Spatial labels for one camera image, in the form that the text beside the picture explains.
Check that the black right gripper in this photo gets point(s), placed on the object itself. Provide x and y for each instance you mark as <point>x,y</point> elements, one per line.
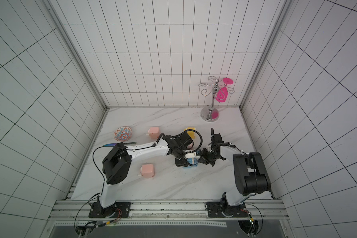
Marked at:
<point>208,157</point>

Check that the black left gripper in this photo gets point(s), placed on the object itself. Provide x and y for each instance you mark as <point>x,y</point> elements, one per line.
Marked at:
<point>180,163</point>

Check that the blue pencil sharpener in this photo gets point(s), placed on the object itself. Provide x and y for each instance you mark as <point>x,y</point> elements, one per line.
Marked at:
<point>190,163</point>

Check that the yellow sharpener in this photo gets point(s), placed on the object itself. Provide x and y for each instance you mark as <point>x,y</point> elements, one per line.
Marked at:
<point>191,133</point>

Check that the pink sharpener bottom row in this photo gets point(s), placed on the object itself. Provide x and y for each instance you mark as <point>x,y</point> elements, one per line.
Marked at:
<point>147,171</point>

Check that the pink sharpener row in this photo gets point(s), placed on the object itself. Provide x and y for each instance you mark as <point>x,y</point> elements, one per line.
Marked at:
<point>154,132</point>
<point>147,171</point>

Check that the pink sharpener top row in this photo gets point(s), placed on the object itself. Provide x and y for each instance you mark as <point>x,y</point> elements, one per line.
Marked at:
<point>154,132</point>

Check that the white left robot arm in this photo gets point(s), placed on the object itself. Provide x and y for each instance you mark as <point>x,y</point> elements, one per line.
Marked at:
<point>117,163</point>

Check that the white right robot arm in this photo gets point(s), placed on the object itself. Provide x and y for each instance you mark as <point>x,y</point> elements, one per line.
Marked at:
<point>250,174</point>

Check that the chrome glass rack stand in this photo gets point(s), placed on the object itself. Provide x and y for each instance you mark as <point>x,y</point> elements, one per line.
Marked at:
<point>209,90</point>

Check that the pink plastic wine glass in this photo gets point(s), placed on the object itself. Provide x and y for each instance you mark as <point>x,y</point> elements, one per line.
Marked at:
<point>225,90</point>

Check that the patterned ceramic bowl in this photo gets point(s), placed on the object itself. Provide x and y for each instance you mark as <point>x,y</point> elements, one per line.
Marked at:
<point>123,134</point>

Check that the iridescent pen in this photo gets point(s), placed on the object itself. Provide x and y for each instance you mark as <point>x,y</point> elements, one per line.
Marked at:
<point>124,143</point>

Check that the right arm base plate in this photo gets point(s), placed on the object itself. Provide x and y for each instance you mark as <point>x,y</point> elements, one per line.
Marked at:
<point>221,210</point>

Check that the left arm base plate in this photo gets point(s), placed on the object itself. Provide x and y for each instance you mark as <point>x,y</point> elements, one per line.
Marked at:
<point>117,210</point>

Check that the aluminium mounting rail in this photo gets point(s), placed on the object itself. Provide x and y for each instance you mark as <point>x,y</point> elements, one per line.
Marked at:
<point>78,210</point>

